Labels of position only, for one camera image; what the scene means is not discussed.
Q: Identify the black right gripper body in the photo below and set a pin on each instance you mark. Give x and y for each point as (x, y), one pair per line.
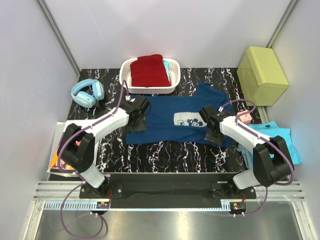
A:
(209, 131)

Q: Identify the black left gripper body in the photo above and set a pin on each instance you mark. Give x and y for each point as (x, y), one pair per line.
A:
(136, 124)

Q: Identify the navy blue t shirt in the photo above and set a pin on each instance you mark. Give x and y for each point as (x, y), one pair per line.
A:
(177, 118)

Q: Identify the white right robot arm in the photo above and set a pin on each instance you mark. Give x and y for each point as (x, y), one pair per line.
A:
(271, 157)

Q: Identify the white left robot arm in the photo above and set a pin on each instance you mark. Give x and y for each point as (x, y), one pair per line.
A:
(79, 140)

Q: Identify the pink cube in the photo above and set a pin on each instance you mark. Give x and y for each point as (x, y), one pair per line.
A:
(244, 116)

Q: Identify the white plastic basket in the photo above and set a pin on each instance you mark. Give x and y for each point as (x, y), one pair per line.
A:
(175, 74)

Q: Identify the grey-blue t shirt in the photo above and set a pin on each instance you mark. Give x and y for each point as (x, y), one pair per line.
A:
(247, 156)

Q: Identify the folded red t shirt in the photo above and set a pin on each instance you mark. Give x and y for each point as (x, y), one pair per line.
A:
(149, 71)

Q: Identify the light blue headphones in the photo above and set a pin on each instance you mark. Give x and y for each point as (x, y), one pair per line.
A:
(83, 98)

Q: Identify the folded teal t shirt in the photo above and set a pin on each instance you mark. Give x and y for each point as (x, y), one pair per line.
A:
(167, 69)

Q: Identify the cyan t shirt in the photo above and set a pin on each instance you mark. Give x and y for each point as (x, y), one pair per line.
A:
(272, 129)

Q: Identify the yellow-green box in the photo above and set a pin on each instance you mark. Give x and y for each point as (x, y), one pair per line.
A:
(261, 77)

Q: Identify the Roald Dahl book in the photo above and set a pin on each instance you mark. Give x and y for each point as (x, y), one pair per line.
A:
(53, 166)

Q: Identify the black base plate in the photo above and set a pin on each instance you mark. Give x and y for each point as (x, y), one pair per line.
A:
(212, 185)

